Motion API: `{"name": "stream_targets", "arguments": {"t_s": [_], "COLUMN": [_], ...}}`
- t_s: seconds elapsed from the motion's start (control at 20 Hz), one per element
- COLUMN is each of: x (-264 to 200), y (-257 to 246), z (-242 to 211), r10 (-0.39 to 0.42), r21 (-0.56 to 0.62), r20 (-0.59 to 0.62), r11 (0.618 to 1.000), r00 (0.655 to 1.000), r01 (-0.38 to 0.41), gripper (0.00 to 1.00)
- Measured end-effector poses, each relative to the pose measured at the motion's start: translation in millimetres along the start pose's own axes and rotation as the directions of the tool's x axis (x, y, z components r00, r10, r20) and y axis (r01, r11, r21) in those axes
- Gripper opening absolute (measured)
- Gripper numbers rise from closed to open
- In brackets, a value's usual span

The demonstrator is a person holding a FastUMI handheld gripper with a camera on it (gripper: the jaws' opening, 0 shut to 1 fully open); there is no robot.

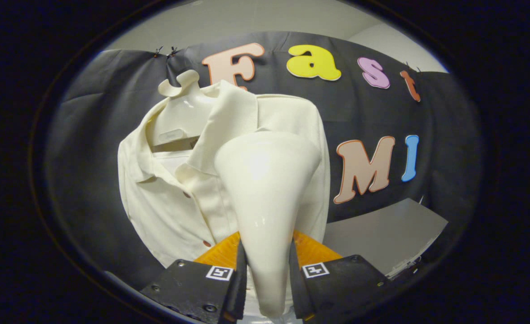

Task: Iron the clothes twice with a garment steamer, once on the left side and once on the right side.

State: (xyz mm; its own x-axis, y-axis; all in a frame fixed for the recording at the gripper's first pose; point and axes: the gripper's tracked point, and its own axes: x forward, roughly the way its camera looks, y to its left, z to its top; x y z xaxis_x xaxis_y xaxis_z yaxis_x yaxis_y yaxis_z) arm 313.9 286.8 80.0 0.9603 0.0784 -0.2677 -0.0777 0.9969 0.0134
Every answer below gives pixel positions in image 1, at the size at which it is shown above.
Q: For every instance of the cream plastic hanger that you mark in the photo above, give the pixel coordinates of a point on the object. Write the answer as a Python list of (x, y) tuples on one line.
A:
[(184, 112)]

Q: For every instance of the cream button-up shirt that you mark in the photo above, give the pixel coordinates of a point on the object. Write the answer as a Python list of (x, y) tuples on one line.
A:
[(166, 211)]

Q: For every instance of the white garment steamer nozzle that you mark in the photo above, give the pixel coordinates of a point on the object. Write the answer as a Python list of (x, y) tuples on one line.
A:
[(265, 193)]

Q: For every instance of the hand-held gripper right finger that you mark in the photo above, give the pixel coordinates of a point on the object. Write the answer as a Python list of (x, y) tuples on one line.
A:
[(298, 288)]

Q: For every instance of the black backdrop cloth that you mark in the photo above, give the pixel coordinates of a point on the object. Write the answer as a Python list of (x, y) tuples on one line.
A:
[(89, 135)]

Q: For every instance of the grey cabinet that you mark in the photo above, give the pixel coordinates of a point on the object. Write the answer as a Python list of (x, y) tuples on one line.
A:
[(382, 234)]

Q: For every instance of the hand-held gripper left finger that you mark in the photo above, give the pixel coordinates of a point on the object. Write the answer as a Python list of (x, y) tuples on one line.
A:
[(240, 288)]

